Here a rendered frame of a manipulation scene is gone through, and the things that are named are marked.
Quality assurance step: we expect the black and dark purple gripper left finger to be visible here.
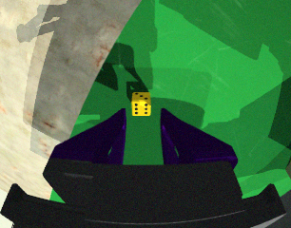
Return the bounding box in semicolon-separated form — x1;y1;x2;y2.
49;108;126;164

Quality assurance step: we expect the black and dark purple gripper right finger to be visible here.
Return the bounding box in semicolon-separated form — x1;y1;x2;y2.
160;108;238;169

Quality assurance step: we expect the yellow die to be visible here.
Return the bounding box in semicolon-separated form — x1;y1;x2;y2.
131;92;151;116

